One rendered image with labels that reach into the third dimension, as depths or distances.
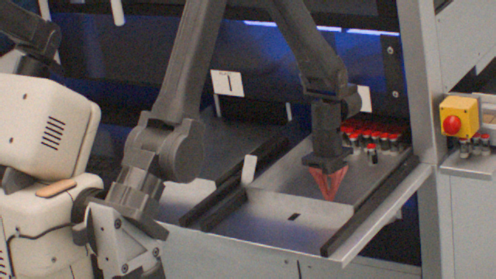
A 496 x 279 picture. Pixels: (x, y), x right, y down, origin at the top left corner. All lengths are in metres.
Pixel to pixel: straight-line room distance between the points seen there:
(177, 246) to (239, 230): 0.75
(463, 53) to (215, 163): 0.63
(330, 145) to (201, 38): 0.49
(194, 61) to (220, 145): 0.87
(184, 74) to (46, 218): 0.31
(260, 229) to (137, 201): 0.58
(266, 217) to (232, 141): 0.39
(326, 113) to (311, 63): 0.12
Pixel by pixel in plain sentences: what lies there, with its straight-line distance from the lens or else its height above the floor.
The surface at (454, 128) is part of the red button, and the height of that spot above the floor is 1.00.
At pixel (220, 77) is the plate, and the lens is 2.40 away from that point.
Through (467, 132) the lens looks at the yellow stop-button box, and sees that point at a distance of 2.10.
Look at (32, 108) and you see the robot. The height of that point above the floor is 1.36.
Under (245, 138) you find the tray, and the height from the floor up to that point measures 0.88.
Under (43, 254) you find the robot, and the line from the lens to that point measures 1.54.
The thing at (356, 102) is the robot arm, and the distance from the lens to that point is 2.02.
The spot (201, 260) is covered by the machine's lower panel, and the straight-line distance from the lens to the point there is 2.75.
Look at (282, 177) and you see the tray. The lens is 2.21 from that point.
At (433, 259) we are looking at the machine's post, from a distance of 2.32.
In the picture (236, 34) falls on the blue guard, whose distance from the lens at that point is 2.32.
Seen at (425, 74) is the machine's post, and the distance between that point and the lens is 2.10.
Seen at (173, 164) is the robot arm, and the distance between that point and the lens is 1.52.
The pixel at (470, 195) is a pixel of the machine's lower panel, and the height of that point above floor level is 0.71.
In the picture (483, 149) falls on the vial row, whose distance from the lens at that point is 2.20.
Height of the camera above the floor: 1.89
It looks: 24 degrees down
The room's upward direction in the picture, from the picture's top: 10 degrees counter-clockwise
